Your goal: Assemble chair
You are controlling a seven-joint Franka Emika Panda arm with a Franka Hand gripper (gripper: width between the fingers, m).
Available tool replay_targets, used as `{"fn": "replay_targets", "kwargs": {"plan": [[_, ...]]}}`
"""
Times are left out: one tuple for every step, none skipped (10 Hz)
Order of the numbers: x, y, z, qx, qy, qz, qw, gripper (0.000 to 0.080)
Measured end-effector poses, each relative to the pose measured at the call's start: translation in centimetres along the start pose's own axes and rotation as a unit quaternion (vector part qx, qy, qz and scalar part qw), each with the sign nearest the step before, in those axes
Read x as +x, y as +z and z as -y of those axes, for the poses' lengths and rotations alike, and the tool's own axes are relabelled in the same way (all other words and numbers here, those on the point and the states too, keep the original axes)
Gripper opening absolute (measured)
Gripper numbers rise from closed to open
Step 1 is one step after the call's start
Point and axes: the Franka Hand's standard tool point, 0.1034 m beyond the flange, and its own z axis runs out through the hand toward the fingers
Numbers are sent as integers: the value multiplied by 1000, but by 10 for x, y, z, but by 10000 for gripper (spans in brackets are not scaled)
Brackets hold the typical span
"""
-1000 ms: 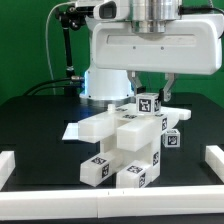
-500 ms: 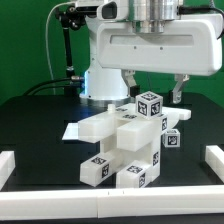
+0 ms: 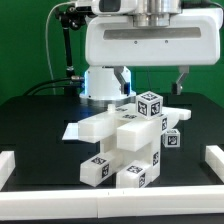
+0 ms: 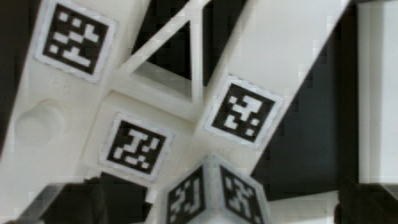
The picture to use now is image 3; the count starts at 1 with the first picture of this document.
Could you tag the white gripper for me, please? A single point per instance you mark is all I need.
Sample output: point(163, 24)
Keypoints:
point(191, 38)

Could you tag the white tagged cube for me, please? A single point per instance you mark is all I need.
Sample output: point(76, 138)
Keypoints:
point(149, 105)
point(171, 138)

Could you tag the white chair back frame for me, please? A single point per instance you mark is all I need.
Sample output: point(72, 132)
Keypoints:
point(132, 131)

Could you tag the white chair seat block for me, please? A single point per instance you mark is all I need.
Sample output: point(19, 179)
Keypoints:
point(150, 153)

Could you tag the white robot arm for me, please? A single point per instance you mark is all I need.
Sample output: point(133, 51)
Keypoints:
point(100, 81)

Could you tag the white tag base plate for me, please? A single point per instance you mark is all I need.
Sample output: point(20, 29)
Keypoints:
point(71, 132)

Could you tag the white right wall bar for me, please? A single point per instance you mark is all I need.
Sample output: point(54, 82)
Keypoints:
point(214, 157)

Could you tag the white wall bar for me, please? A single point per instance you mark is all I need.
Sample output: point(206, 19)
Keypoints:
point(214, 157)
point(108, 203)
point(7, 165)

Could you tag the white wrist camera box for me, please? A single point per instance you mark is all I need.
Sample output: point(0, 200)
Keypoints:
point(110, 7)

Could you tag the black overhead camera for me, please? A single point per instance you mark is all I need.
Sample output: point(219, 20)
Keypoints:
point(81, 6)

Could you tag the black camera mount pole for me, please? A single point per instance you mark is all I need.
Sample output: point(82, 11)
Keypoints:
point(70, 19)

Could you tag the white front wall bar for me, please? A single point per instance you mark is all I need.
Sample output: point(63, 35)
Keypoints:
point(108, 203)

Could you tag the white left wall bar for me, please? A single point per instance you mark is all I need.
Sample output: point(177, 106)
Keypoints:
point(7, 165)

